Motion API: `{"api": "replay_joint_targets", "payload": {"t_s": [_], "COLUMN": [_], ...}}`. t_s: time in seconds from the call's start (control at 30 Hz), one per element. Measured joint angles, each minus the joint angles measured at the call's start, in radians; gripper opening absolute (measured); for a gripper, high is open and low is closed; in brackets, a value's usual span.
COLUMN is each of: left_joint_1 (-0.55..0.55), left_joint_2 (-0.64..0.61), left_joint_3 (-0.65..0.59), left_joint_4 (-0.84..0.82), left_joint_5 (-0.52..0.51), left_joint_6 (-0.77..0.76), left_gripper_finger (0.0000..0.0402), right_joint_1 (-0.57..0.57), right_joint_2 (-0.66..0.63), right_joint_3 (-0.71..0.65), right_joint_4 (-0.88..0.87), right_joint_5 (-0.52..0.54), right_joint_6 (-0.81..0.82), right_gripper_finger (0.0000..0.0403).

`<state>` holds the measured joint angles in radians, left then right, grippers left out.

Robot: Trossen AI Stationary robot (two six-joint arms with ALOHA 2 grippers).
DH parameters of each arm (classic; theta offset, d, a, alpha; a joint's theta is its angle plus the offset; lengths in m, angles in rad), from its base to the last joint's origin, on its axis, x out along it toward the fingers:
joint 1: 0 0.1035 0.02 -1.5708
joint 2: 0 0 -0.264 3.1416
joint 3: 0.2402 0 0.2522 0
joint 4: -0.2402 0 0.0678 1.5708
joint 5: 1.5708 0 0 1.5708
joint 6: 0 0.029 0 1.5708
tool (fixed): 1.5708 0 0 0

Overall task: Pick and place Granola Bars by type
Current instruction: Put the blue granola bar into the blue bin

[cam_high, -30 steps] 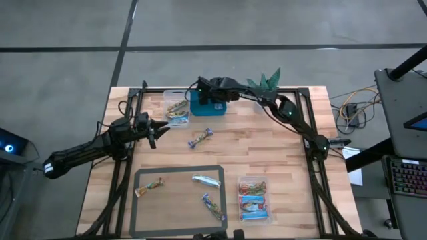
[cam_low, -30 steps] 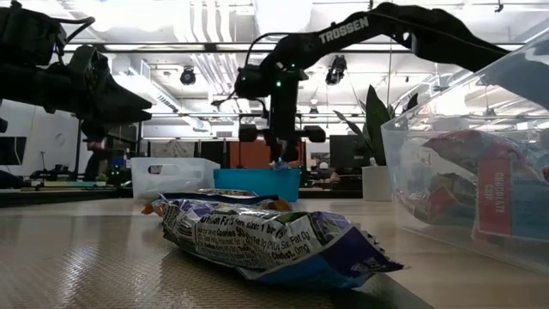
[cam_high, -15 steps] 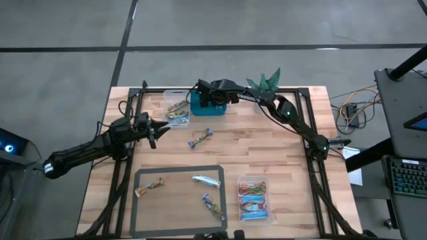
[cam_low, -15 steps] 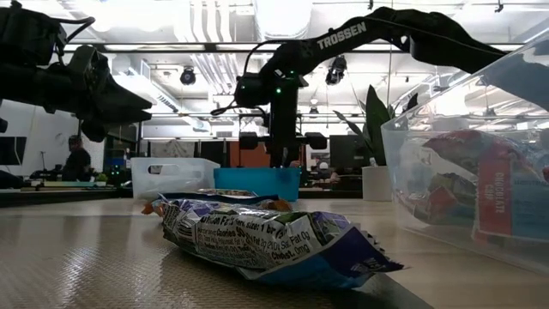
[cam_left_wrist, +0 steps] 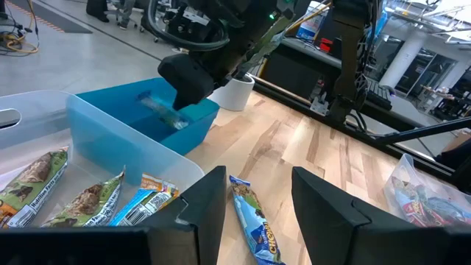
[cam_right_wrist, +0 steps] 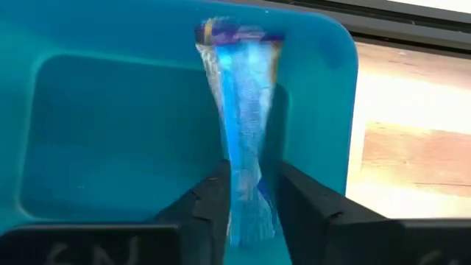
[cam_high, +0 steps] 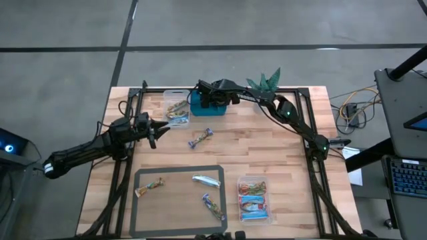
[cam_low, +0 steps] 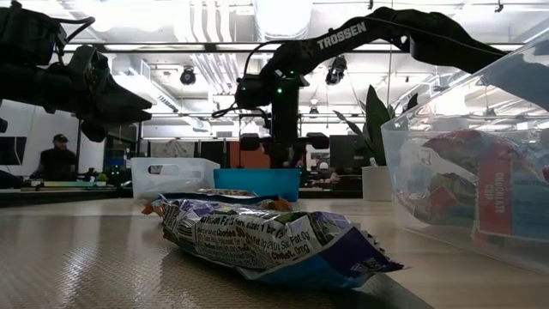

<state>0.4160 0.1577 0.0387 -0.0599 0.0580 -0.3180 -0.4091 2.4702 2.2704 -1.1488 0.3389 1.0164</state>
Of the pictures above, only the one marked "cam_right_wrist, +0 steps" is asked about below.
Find black aluminium table frame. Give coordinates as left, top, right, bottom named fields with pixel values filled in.
left=227, top=0, right=471, bottom=60

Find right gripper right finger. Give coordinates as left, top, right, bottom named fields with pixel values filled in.
left=272, top=158, right=386, bottom=265

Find teal plastic bin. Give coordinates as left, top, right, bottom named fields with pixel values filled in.
left=0, top=0, right=360, bottom=265

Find shiny blue foil bar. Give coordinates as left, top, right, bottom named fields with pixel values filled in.
left=194, top=16, right=285, bottom=247

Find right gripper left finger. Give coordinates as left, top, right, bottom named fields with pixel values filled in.
left=152, top=158, right=233, bottom=265

